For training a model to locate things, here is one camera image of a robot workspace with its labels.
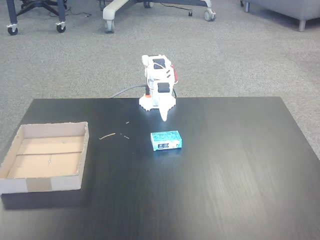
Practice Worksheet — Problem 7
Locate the green block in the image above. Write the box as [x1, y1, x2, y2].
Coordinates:
[150, 130, 183, 152]

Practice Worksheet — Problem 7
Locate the shallow cardboard box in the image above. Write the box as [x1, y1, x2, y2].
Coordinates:
[0, 121, 90, 195]

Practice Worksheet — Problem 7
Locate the white rolling base with casters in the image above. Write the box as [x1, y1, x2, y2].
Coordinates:
[102, 0, 217, 34]

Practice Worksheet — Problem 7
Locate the grey sofa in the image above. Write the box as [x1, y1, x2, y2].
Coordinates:
[240, 0, 320, 33]

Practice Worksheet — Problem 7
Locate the black office chair base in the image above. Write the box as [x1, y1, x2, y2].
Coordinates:
[16, 0, 60, 17]

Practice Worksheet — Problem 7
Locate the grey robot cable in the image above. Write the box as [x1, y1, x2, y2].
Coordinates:
[110, 85, 148, 99]

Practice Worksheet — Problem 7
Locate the black plug with cable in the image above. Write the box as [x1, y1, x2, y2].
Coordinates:
[159, 1, 194, 17]

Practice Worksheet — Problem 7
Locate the black floor cable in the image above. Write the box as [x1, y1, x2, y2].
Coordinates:
[65, 6, 92, 19]

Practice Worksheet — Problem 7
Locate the black rolling cart frame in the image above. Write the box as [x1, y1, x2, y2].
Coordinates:
[5, 0, 68, 36]

